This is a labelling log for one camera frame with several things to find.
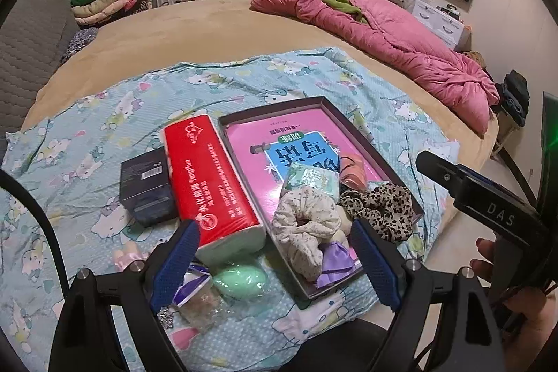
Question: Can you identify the dark clothes pile on chair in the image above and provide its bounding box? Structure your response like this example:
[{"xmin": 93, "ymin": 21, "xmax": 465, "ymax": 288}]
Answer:
[{"xmin": 497, "ymin": 70, "xmax": 530, "ymax": 128}]

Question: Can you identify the pink quilted comforter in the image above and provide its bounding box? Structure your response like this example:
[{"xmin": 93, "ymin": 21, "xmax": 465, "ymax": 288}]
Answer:
[{"xmin": 251, "ymin": 0, "xmax": 499, "ymax": 136}]

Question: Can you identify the white snack packet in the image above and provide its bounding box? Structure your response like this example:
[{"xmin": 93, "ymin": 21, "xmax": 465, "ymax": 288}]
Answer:
[{"xmin": 172, "ymin": 263, "xmax": 212, "ymax": 308}]

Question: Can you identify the purple satin bow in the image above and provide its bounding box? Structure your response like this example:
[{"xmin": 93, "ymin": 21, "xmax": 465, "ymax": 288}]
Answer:
[{"xmin": 315, "ymin": 242, "xmax": 355, "ymax": 289}]

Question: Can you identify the grey quilted headboard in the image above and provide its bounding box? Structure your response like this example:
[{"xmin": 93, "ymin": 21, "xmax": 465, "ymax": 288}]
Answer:
[{"xmin": 1, "ymin": 0, "xmax": 78, "ymax": 134}]

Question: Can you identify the Hello Kitty blue blanket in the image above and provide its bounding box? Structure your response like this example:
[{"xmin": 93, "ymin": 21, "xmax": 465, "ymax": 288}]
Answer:
[{"xmin": 2, "ymin": 47, "xmax": 460, "ymax": 371}]

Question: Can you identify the black cable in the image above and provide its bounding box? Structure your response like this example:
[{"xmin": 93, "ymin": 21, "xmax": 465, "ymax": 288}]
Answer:
[{"xmin": 0, "ymin": 168, "xmax": 71, "ymax": 285}]

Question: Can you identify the person's right hand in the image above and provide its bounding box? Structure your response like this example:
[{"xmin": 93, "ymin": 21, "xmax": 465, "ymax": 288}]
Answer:
[{"xmin": 469, "ymin": 237, "xmax": 558, "ymax": 372}]

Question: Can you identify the dark floral pillow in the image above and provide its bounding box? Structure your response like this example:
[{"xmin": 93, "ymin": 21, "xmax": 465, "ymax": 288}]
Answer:
[{"xmin": 60, "ymin": 27, "xmax": 99, "ymax": 65}]

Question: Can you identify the red white tissue pack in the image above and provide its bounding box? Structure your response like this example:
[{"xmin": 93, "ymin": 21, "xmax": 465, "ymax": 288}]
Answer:
[{"xmin": 163, "ymin": 114, "xmax": 267, "ymax": 266}]

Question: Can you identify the large green floral tissue pack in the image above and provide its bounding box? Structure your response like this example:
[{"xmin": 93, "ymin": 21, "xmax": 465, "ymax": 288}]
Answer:
[{"xmin": 281, "ymin": 162, "xmax": 340, "ymax": 202}]

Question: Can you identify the purple tray with pink book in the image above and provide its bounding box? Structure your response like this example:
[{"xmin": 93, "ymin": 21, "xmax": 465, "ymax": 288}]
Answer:
[{"xmin": 218, "ymin": 96, "xmax": 424, "ymax": 299}]

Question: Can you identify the black cardboard box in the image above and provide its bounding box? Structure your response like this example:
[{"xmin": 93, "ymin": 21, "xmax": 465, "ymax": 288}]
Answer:
[{"xmin": 119, "ymin": 147, "xmax": 178, "ymax": 228}]

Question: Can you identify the pink coral cloth item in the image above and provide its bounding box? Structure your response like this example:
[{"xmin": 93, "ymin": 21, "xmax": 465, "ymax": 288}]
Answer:
[{"xmin": 339, "ymin": 153, "xmax": 367, "ymax": 192}]

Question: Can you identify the green egg sponge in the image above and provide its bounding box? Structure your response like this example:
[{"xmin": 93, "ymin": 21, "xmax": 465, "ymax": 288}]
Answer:
[{"xmin": 213, "ymin": 264, "xmax": 267, "ymax": 300}]

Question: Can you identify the leopard print scrunchie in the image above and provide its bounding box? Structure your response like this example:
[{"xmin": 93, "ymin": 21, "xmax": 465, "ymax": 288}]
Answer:
[{"xmin": 340, "ymin": 183, "xmax": 413, "ymax": 243}]

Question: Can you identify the white drawer cabinet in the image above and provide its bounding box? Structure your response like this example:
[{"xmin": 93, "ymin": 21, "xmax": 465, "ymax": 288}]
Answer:
[{"xmin": 412, "ymin": 0, "xmax": 470, "ymax": 52}]

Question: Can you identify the white floral scrunchie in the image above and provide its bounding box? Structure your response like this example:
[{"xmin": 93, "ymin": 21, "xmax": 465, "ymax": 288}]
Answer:
[{"xmin": 271, "ymin": 186, "xmax": 348, "ymax": 282}]

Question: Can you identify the round tan bed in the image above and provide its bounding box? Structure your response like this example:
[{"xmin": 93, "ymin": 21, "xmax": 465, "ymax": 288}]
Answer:
[{"xmin": 23, "ymin": 0, "xmax": 498, "ymax": 170}]

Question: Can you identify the stack of folded clothes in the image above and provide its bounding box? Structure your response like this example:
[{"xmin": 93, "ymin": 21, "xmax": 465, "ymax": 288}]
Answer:
[{"xmin": 71, "ymin": 0, "xmax": 157, "ymax": 28}]

